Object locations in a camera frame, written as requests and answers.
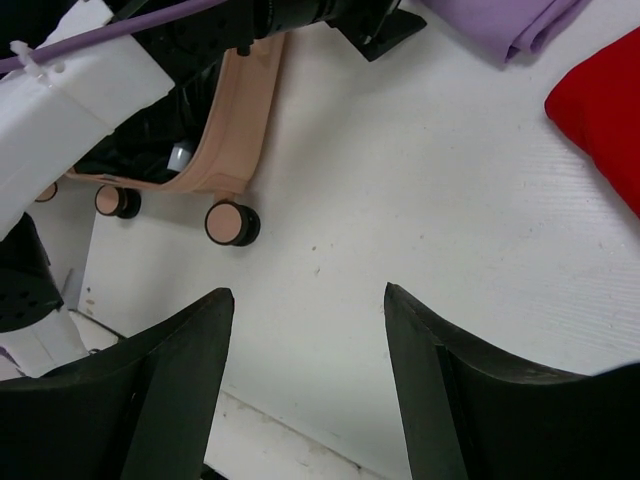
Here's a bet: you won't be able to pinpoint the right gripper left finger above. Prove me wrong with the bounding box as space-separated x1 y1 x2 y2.
1 288 234 479

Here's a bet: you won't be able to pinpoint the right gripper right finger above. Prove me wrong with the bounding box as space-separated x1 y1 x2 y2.
384 284 639 479

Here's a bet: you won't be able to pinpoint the white lavender tube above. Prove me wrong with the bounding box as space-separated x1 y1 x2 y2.
166 142 194 173

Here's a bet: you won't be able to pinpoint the red shorts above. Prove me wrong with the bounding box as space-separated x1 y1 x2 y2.
544 29 639 214

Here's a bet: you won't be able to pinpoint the purple shorts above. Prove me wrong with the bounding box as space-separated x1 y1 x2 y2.
424 0 588 63

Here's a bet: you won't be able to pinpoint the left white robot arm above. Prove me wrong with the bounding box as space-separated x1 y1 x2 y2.
1 1 426 378

